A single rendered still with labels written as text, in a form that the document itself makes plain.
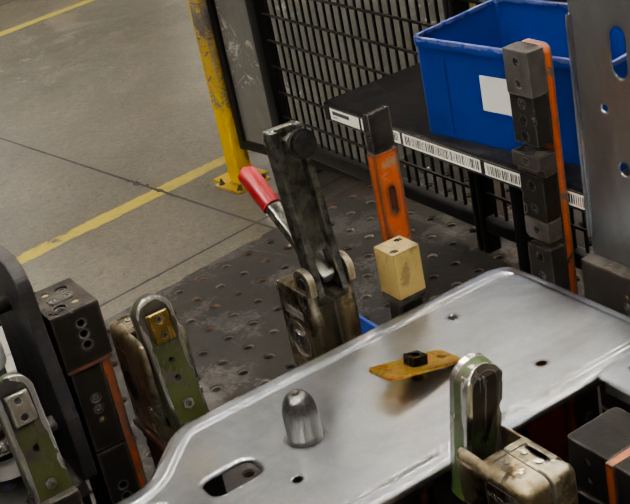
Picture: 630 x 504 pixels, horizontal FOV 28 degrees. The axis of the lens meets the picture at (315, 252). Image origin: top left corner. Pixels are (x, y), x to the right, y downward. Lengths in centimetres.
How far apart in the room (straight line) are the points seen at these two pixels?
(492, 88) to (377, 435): 56
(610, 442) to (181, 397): 40
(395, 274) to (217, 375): 63
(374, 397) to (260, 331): 78
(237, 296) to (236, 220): 203
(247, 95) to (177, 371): 294
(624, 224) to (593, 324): 12
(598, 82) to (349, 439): 42
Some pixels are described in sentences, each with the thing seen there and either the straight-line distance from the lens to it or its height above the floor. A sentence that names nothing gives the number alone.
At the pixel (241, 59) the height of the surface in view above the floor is 47.
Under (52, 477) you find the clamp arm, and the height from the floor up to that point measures 101.
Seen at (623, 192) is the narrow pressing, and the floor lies 108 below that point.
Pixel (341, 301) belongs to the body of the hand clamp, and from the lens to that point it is 126.
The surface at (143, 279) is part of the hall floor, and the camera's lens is 382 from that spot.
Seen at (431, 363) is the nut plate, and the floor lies 101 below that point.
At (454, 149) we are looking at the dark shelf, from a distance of 158.
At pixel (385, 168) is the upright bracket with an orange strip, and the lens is 127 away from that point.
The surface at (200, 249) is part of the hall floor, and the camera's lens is 392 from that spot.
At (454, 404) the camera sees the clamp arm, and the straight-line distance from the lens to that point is 98.
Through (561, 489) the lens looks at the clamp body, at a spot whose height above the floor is 103.
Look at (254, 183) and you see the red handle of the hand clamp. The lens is 129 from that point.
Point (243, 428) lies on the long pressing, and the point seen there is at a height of 100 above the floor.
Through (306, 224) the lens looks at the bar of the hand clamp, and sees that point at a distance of 123.
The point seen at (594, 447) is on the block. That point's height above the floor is 98.
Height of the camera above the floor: 163
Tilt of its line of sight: 26 degrees down
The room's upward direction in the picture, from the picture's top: 12 degrees counter-clockwise
